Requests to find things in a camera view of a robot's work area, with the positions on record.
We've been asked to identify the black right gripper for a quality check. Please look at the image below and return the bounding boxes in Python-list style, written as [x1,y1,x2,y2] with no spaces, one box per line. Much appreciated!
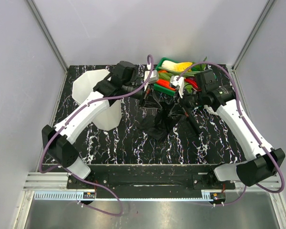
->
[170,87,206,117]

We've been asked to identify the black trash bag roll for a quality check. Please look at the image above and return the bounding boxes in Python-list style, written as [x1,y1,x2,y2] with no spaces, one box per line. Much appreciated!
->
[185,113,202,136]

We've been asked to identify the white faceted trash bin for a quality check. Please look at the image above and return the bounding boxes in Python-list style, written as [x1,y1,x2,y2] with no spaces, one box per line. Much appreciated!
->
[72,69,122,131]

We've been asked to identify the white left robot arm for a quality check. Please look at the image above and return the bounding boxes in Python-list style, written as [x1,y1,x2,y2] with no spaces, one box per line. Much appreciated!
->
[41,69,151,188]

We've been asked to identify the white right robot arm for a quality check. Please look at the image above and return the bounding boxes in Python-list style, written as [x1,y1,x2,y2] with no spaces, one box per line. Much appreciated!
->
[183,69,286,189]

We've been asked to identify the green plastic vegetable tray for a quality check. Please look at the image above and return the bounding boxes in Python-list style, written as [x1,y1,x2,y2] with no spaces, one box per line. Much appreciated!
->
[153,57,216,96]

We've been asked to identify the red chili pepper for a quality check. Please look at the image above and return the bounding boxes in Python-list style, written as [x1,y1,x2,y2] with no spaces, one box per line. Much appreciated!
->
[184,78,200,90]

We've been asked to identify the orange carrot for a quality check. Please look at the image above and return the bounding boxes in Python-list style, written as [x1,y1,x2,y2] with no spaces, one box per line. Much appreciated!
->
[156,79,175,91]

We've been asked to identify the white and yellow cabbage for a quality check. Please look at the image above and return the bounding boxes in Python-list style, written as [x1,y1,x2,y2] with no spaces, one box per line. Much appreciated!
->
[161,60,193,72]

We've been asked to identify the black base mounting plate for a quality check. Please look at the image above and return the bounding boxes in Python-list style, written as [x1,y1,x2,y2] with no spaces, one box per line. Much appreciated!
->
[38,164,264,198]

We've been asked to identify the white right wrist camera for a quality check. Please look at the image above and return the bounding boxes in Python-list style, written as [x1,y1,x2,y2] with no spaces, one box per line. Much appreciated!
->
[170,75,184,98]

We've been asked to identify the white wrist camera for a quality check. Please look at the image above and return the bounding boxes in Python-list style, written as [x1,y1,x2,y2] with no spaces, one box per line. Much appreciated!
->
[170,75,184,98]
[144,70,159,90]

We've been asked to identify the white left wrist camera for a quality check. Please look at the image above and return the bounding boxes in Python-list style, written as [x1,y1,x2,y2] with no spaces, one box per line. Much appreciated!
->
[144,70,159,90]

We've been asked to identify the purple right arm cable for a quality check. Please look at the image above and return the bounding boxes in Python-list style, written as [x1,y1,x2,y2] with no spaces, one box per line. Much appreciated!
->
[175,62,286,206]

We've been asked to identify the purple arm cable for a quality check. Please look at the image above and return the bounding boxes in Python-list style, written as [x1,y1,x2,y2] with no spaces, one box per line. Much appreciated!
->
[175,62,286,206]
[38,54,155,217]

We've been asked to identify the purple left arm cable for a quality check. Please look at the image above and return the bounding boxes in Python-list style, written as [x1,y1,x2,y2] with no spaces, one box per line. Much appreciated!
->
[38,54,155,217]

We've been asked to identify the aluminium rail with slots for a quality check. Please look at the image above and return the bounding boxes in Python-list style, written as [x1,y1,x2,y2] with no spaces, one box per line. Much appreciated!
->
[23,171,283,201]

